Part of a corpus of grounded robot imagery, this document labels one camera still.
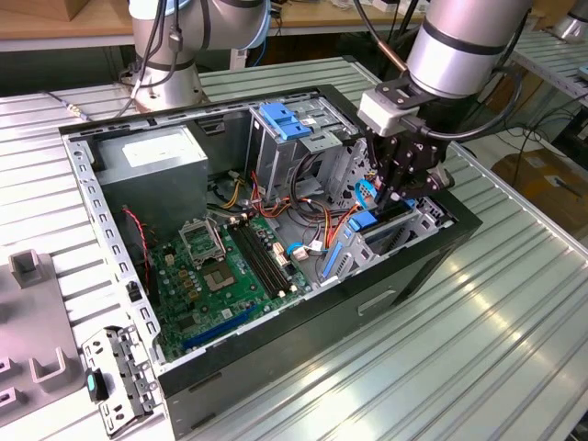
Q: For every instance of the beige board connector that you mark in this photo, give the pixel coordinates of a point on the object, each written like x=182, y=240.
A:
x=280, y=256

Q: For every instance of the black RAM slot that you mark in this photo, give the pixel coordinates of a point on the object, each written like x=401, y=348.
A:
x=261, y=257
x=254, y=257
x=268, y=257
x=275, y=257

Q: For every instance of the silver optical drive cage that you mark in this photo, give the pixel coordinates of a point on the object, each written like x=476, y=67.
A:
x=271, y=161

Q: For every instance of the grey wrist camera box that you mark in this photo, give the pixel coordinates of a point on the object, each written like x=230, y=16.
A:
x=383, y=112

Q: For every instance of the blue plastic drive latch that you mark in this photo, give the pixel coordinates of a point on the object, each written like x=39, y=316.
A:
x=280, y=121

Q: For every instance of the wooden desk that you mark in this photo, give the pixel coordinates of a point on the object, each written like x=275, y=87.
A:
x=312, y=16

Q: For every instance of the CPU socket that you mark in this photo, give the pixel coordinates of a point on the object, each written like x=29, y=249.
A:
x=218, y=278

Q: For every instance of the metal expansion bracket cover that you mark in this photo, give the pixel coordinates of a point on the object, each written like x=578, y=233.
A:
x=133, y=367

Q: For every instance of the black latch blue button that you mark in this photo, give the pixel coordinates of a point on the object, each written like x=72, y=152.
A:
x=94, y=383

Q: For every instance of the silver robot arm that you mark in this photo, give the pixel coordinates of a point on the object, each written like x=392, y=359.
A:
x=459, y=46

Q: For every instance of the silver disk bay cage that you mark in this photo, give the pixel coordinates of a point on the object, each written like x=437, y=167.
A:
x=434, y=212

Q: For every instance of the blue expansion slot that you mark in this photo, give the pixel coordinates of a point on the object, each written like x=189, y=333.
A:
x=220, y=328

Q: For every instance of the copper coloured tube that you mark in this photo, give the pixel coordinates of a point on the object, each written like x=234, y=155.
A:
x=392, y=54

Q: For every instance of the slatted metal side table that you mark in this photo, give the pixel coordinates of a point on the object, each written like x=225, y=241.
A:
x=551, y=59

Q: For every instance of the hard disk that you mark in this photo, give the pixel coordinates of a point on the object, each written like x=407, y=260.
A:
x=363, y=222

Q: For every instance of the black PC case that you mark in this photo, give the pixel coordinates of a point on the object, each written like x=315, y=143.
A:
x=298, y=349

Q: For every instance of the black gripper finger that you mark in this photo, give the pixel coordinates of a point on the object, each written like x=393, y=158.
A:
x=386, y=184
x=425, y=188

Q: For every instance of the green motherboard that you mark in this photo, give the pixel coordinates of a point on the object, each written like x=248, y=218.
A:
x=239, y=303

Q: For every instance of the grey parts rack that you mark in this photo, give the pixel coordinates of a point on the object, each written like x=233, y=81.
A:
x=27, y=321

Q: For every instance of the flat cardboard box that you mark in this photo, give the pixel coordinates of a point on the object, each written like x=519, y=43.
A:
x=551, y=206

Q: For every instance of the grey power supply box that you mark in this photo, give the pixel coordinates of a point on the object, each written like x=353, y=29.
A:
x=151, y=184

